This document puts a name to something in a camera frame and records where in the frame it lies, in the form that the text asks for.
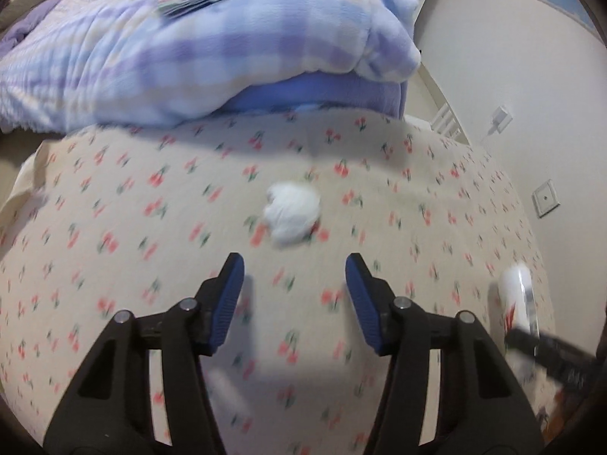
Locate white charger plug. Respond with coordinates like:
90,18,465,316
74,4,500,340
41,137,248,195
486,105,513,136

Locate white tissue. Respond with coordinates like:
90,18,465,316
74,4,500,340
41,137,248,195
263,181,322,247

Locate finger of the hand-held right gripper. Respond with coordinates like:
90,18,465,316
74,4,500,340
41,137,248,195
504,329,599,382

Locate white slatted rack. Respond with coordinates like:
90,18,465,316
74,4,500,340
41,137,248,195
429,102,463,140

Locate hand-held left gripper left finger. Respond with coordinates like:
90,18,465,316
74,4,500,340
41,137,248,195
42,252,246,455

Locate white wall socket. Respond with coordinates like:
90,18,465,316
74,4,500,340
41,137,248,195
531,179,561,219

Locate cherry print bedsheet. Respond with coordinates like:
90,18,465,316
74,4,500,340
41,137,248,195
0,107,558,455

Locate purple plaid blanket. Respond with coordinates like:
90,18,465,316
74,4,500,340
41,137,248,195
0,0,423,133

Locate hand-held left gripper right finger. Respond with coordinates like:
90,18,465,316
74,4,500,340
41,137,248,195
345,253,546,455

